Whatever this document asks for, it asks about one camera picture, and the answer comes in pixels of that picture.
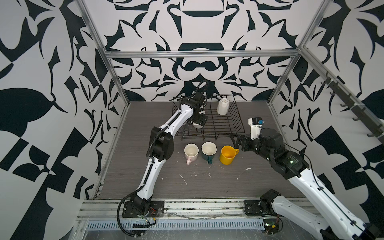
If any yellow mug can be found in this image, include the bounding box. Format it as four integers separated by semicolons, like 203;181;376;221
220;146;240;165

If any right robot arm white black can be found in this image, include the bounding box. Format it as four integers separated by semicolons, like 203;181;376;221
231;128;381;240

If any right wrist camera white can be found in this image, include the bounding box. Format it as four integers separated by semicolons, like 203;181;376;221
248;117;264;140

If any white slotted cable duct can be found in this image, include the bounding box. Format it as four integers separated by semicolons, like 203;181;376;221
87;219;265;231

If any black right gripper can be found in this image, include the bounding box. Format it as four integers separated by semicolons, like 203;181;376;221
230;132;275;164

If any dark green mug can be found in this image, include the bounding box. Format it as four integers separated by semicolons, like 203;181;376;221
201;142;217;165

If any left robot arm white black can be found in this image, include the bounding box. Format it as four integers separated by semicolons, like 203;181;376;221
117;80;209;238

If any white faceted mug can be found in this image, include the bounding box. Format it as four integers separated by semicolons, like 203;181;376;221
217;98;230;116

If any wall hook rail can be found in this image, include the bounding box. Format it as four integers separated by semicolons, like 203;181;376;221
321;72;384;145

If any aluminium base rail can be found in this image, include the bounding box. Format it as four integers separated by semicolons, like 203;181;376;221
76;197;301;221

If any black wire dish rack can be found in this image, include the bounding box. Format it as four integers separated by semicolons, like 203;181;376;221
176;94;245;140

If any white mug red inside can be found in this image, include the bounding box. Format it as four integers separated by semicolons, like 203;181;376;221
192;122;203;129

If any pink cream mug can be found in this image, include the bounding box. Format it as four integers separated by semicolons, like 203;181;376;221
184;144;199;165

